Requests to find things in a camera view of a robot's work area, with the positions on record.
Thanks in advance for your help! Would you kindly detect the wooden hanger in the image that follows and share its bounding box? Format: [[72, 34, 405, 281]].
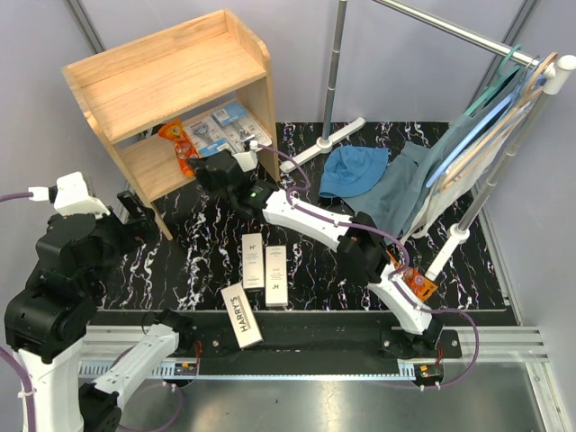
[[437, 52, 558, 192]]

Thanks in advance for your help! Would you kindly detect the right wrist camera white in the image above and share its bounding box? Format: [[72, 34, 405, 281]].
[[232, 139, 259, 172]]

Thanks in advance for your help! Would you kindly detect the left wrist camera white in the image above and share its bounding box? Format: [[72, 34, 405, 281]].
[[28, 171, 111, 220]]

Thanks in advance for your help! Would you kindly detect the white H box left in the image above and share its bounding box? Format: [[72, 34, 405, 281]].
[[242, 233, 265, 290]]

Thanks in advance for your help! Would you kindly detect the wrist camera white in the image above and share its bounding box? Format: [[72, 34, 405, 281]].
[[232, 139, 259, 172], [28, 171, 111, 220]]

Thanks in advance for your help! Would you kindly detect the metal clothes rack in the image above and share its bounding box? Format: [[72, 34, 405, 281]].
[[273, 1, 575, 283]]

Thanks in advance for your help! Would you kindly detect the white h box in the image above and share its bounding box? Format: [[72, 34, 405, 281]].
[[265, 246, 288, 307], [242, 233, 265, 290]]

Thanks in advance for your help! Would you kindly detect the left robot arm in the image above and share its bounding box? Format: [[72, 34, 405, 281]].
[[1, 191, 195, 431]]

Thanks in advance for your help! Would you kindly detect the white Harry's box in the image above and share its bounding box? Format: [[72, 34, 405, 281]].
[[220, 283, 263, 349]]

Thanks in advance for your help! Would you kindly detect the wooden two-tier shelf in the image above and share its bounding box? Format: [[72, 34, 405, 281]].
[[60, 8, 281, 241]]

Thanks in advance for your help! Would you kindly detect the orange BIC razor pack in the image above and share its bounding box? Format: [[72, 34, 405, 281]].
[[400, 266, 438, 302], [157, 119, 200, 178]]

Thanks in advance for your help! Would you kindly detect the blue Gillette razor pack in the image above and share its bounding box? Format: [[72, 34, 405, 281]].
[[184, 116, 234, 158]]

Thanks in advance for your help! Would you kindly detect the teal hanger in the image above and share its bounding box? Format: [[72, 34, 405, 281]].
[[464, 43, 521, 117]]

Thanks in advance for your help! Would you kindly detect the blue bucket hat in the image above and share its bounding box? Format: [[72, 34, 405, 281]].
[[319, 146, 389, 198]]

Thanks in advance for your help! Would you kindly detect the blue razor blister pack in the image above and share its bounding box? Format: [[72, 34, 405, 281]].
[[211, 102, 272, 152]]

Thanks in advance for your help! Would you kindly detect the white H box right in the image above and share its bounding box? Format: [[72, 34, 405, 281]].
[[265, 246, 288, 307]]

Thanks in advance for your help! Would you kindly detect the grey-blue garment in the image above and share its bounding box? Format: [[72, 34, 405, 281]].
[[345, 114, 480, 238]]

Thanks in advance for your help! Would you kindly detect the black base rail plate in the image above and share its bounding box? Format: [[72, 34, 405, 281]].
[[89, 308, 518, 377]]

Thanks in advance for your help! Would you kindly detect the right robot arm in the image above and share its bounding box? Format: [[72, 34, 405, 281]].
[[187, 150, 443, 359]]

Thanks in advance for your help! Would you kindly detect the blue hanger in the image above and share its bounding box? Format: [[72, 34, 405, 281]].
[[426, 68, 535, 194]]

